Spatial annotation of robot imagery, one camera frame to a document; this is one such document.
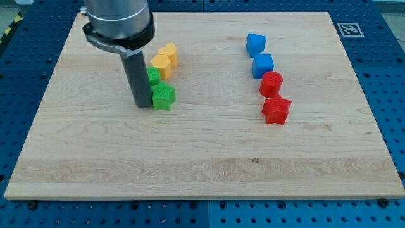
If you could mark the blue cube block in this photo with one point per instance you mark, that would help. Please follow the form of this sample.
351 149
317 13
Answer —
262 63

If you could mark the yellow pentagon block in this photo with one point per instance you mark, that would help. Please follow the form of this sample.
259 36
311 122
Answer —
163 64

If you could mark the black bolt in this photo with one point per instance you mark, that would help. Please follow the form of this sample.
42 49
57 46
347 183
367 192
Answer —
32 205
383 203

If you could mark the red cylinder block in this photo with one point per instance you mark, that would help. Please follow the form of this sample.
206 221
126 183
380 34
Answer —
271 84

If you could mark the yellow heart block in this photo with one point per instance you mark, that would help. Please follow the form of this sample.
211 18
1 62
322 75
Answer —
170 50

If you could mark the white fiducial marker tag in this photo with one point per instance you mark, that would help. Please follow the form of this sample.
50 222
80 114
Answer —
349 29

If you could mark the green circle block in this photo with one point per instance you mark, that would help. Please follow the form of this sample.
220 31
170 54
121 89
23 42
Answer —
153 75

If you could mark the black bolt front left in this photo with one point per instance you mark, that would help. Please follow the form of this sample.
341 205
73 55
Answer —
32 205

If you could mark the red star block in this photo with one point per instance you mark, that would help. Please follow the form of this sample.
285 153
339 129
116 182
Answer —
276 110

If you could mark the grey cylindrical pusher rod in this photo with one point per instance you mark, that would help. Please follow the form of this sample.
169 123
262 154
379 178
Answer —
136 72

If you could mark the wooden board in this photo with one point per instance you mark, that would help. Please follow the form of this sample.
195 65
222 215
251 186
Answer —
89 141

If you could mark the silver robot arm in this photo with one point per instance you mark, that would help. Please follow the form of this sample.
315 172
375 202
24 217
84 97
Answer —
122 27

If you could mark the green star block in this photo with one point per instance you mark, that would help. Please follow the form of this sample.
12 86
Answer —
163 96

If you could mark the blue triangular block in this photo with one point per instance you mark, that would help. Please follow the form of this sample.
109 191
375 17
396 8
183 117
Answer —
255 44

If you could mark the black bolt front right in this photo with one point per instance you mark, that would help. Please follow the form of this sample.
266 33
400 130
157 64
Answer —
383 203

